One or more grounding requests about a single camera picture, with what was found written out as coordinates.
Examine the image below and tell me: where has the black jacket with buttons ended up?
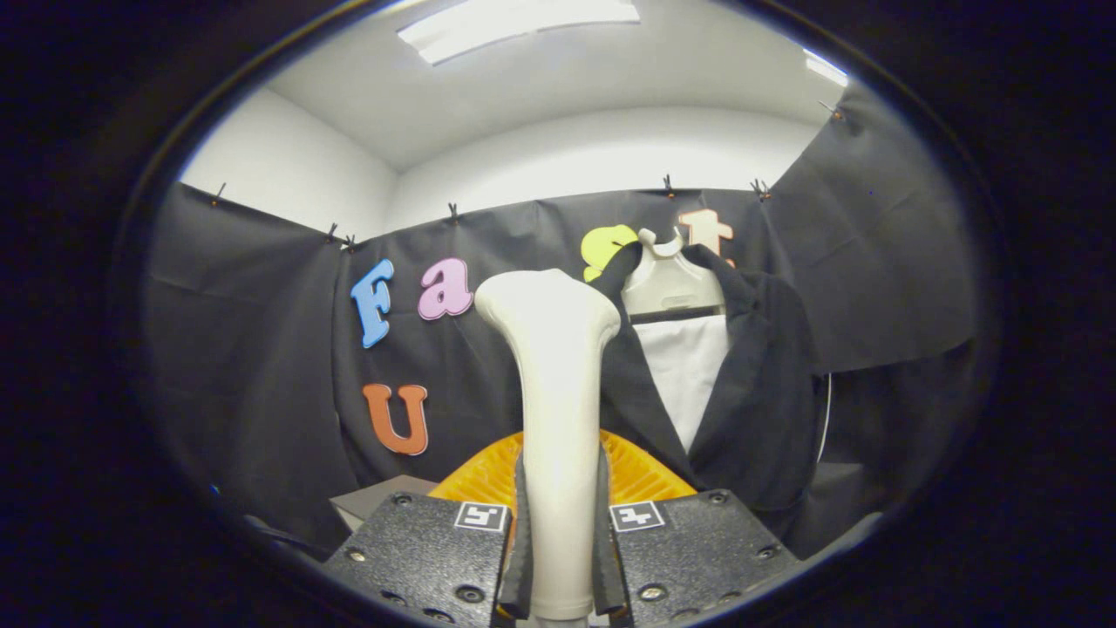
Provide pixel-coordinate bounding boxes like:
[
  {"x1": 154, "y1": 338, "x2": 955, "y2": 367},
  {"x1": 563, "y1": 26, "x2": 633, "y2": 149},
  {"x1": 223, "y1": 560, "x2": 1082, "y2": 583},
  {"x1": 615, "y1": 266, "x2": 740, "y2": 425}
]
[{"x1": 586, "y1": 242, "x2": 825, "y2": 546}]

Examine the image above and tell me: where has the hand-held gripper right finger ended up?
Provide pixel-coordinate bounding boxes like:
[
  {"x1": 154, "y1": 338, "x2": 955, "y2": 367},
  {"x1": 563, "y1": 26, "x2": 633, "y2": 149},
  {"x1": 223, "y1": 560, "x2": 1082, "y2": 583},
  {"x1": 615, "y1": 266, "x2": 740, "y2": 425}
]
[{"x1": 591, "y1": 428, "x2": 800, "y2": 628}]

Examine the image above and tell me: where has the thin white cable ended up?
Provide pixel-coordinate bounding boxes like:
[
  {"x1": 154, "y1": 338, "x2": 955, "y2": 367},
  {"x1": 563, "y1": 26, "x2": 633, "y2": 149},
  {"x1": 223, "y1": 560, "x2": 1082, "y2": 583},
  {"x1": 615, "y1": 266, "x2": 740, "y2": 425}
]
[{"x1": 817, "y1": 373, "x2": 834, "y2": 465}]

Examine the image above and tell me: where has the small ceiling light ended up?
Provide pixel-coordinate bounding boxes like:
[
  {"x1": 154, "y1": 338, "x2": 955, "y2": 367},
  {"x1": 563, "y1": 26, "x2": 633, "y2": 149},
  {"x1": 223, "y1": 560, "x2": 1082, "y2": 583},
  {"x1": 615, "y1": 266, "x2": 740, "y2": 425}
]
[{"x1": 802, "y1": 48, "x2": 851, "y2": 89}]

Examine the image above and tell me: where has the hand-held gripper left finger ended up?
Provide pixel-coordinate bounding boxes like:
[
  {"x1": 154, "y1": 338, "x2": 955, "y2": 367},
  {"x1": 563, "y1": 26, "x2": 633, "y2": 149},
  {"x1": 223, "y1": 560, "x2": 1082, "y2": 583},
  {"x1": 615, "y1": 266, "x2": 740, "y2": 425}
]
[{"x1": 323, "y1": 431, "x2": 534, "y2": 628}]

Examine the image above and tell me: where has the white mannequin torso on stand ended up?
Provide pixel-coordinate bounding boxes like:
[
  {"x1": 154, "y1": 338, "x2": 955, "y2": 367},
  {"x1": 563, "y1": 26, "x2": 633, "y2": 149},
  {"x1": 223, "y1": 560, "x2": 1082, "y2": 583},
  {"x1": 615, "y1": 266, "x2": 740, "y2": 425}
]
[{"x1": 632, "y1": 314, "x2": 732, "y2": 455}]

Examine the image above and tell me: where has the grey and white cabinet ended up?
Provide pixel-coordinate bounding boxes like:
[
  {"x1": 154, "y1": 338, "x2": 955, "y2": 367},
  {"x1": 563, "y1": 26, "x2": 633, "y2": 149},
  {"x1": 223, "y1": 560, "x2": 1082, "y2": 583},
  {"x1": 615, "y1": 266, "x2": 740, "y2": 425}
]
[{"x1": 330, "y1": 474, "x2": 439, "y2": 534}]

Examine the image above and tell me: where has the white clothes hanger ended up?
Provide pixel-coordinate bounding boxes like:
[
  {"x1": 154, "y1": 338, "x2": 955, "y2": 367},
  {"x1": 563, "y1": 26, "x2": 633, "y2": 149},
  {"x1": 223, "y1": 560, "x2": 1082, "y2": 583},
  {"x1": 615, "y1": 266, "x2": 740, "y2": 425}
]
[{"x1": 621, "y1": 227, "x2": 726, "y2": 320}]

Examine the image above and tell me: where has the black backdrop cloth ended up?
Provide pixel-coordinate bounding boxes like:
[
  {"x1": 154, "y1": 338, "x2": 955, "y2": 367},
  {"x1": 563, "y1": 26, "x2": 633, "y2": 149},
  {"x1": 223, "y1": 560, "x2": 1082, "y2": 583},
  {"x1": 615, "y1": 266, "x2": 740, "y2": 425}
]
[{"x1": 144, "y1": 83, "x2": 982, "y2": 559}]

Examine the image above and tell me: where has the large rectangular ceiling light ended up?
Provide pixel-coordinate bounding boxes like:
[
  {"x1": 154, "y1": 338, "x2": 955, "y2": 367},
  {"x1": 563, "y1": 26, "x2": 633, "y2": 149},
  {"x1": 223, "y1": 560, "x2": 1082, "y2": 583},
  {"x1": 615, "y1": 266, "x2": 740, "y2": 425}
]
[{"x1": 397, "y1": 0, "x2": 642, "y2": 67}]

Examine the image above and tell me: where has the white garment steamer with hose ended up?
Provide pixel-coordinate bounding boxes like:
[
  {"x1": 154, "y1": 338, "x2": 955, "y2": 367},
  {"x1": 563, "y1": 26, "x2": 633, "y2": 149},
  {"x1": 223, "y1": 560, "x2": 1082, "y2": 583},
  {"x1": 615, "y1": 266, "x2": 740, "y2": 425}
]
[{"x1": 473, "y1": 268, "x2": 623, "y2": 628}]

